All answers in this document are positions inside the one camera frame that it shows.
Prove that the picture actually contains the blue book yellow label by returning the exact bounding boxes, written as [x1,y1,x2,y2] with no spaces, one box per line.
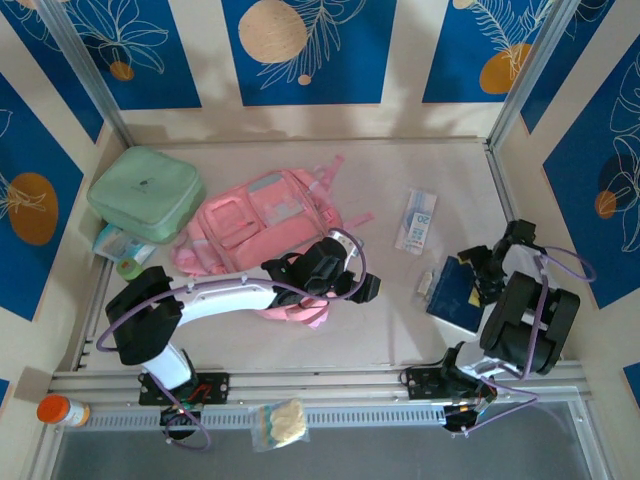
[425,255,487,335]

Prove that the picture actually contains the blue white pen packet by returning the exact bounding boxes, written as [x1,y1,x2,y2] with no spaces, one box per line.
[394,187,439,254]

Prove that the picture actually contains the pink backpack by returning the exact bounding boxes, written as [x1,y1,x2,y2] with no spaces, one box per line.
[169,153,376,331]

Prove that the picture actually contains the mint green zip case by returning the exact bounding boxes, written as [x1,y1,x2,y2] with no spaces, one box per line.
[86,145,207,245]

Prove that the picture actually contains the clear bag yellow contents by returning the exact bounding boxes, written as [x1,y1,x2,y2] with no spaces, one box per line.
[248,397,311,454]

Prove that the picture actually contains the black right controller board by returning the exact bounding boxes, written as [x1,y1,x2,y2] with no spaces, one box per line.
[442,403,490,435]

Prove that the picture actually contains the black controller board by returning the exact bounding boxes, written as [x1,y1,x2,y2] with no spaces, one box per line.
[442,403,490,435]
[159,403,202,429]

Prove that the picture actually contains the grey front panel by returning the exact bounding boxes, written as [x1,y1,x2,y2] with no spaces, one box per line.
[49,399,614,480]

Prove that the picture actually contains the light blue tissue packet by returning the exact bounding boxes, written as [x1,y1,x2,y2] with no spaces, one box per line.
[93,223,157,266]

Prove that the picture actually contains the black left controller board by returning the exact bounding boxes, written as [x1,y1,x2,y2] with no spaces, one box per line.
[159,403,202,429]

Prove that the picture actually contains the white bottle orange lid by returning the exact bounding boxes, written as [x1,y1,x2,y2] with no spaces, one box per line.
[36,393,92,429]

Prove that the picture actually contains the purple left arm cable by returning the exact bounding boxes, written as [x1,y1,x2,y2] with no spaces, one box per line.
[95,228,370,451]

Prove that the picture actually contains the aluminium front rail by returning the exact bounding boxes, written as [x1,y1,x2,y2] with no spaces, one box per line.
[47,360,587,401]

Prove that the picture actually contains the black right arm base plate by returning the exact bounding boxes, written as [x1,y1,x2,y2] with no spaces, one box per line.
[403,368,496,401]

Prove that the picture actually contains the grey slotted cable duct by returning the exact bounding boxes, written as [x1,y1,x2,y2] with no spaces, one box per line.
[82,403,449,432]

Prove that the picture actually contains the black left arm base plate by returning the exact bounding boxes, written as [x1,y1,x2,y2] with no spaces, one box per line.
[138,372,231,406]

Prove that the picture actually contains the aluminium frame post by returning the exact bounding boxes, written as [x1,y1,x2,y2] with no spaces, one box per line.
[485,0,587,151]
[35,0,137,147]

